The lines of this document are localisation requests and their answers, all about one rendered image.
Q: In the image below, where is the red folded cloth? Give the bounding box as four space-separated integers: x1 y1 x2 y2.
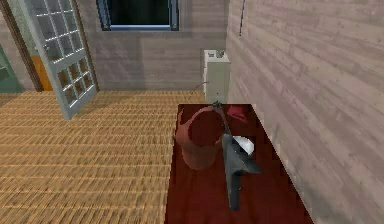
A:
226 104 250 125

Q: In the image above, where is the thin red cable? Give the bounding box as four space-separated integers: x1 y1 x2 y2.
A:
187 81 211 101

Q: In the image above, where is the white glass pane door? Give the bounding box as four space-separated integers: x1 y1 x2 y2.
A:
18 0 98 121

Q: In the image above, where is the dark window with blue frame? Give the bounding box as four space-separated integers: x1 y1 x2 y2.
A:
95 0 181 33

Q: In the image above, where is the orange board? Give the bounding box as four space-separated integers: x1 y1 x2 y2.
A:
31 54 54 92

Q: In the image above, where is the dark red table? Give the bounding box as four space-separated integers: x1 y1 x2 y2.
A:
164 103 315 224

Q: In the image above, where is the green cupboard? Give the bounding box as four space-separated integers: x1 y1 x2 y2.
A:
0 44 25 94

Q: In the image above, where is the white cabinet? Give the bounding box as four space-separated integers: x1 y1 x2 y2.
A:
202 49 232 105

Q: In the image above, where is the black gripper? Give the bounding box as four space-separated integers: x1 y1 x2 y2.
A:
212 101 235 151

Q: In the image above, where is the thin dark wall rod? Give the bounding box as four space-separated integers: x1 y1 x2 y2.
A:
237 0 247 37

